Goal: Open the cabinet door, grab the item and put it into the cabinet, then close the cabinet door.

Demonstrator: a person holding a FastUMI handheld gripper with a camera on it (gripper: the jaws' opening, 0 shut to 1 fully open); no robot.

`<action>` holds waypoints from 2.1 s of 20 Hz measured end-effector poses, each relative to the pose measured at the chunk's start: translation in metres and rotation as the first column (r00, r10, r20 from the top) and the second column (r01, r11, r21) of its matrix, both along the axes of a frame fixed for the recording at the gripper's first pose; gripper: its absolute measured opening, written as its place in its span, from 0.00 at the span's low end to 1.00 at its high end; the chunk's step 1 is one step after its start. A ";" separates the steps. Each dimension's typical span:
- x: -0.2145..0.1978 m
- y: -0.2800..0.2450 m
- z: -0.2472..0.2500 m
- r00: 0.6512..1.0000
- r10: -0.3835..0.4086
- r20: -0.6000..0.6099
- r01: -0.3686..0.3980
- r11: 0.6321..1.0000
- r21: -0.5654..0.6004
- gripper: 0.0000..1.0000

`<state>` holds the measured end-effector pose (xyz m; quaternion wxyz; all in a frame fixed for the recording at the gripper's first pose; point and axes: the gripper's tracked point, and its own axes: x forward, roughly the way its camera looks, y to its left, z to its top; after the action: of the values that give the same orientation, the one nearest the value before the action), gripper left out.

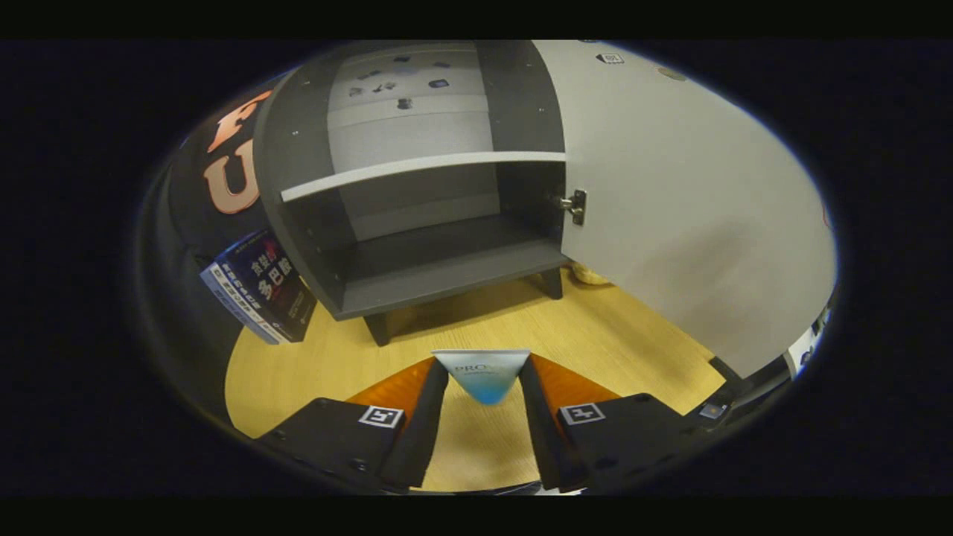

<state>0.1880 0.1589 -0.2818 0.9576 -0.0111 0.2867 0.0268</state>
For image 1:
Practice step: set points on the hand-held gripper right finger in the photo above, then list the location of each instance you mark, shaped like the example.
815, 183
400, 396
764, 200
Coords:
543, 432

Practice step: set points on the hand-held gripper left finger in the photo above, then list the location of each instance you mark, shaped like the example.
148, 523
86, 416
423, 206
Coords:
421, 432

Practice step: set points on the blue and white tube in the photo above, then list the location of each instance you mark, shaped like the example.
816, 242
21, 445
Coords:
484, 376

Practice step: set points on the white cabinet door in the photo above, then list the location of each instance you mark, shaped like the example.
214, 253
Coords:
670, 223

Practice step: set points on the dark grey cabinet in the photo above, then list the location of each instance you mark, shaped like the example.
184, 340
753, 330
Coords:
417, 279

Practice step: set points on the pale yellow soft object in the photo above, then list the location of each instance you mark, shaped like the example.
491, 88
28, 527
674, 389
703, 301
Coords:
588, 275

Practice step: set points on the dark blue book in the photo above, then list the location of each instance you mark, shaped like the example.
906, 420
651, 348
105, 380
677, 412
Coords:
238, 301
272, 283

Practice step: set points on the metal door hinge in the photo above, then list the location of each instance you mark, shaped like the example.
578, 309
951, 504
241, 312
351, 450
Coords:
573, 206

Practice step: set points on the white cabinet shelf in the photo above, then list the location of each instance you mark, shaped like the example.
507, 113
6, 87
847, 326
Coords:
417, 167

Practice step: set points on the white power strip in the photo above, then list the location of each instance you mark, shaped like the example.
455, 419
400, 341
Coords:
808, 350

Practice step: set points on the black backdrop cloth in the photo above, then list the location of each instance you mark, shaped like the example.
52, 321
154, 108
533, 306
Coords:
186, 223

